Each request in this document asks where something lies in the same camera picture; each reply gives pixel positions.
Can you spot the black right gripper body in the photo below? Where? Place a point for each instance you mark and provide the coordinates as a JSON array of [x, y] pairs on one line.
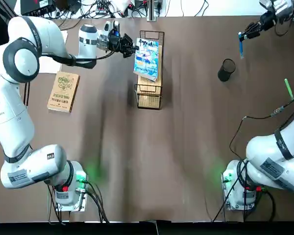
[[267, 20]]

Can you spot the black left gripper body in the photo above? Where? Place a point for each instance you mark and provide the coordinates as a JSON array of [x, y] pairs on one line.
[[116, 41]]

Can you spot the blue marker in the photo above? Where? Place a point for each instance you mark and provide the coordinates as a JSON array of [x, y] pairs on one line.
[[241, 47]]

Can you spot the blue illustrated book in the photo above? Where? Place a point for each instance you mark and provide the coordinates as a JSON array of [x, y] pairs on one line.
[[147, 60]]

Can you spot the green marker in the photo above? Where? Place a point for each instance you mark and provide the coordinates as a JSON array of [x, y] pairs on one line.
[[289, 89]]

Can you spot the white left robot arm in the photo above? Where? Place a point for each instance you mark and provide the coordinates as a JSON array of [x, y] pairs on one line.
[[12, 127]]

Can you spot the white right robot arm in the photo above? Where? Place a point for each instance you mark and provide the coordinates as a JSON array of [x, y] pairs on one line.
[[272, 151]]

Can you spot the black mesh pen holder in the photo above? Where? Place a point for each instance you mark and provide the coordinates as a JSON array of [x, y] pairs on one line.
[[226, 71]]

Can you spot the brown cover book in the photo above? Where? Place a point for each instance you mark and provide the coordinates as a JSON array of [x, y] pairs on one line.
[[63, 93]]

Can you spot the white desk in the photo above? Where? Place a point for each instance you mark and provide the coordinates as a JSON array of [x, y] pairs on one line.
[[223, 7]]

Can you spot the white plastic bag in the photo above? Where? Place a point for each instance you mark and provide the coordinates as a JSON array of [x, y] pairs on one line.
[[118, 5]]

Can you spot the usb hub with red plugs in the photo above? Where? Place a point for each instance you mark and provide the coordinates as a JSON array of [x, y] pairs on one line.
[[101, 7]]

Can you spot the black power adapter brick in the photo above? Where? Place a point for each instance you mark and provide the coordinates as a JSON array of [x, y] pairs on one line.
[[68, 6]]

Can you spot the clipboard with white paper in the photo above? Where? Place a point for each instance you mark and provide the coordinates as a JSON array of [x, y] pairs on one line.
[[49, 67]]

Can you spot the black computer with red logo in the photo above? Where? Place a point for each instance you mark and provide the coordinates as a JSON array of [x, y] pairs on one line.
[[36, 6]]

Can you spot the aluminium profile post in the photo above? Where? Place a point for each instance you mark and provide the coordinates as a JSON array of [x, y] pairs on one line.
[[154, 9]]

